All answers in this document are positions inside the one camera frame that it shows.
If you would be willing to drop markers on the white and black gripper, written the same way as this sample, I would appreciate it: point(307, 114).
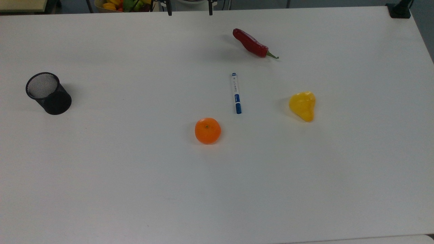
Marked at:
point(191, 1)

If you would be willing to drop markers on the white marker with blue cap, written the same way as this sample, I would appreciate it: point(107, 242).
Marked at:
point(236, 93)

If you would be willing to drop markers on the red chili pepper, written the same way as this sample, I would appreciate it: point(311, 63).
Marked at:
point(251, 43)

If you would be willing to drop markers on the bowl of toy fruit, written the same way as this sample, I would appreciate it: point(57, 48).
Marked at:
point(117, 5)

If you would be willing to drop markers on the orange mandarin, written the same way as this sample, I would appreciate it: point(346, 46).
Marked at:
point(208, 130)

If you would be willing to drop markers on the yellow bell pepper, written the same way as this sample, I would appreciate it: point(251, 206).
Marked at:
point(302, 105)

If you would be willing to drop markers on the black mesh pen cup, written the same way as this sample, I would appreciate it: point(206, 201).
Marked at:
point(52, 98)

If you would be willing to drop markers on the light wooden side table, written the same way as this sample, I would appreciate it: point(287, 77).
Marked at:
point(22, 5)

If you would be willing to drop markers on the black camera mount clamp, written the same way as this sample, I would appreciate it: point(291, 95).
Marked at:
point(399, 10)

